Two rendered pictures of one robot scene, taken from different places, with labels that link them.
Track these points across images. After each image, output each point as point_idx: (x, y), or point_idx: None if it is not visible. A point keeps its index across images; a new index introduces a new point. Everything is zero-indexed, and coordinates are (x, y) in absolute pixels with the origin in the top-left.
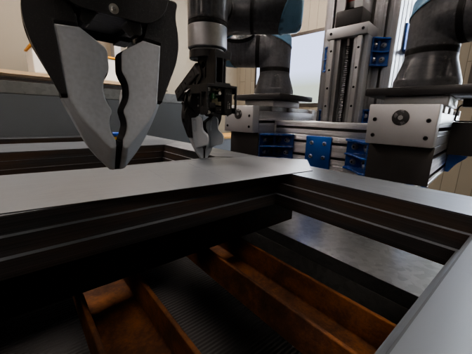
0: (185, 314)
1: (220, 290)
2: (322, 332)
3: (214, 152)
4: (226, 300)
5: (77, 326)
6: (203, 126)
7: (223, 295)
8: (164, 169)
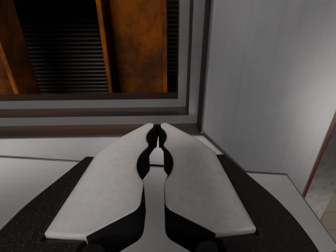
0: None
1: (172, 76)
2: None
3: (279, 39)
4: (168, 92)
5: (27, 35)
6: (164, 196)
7: (170, 84)
8: (12, 213)
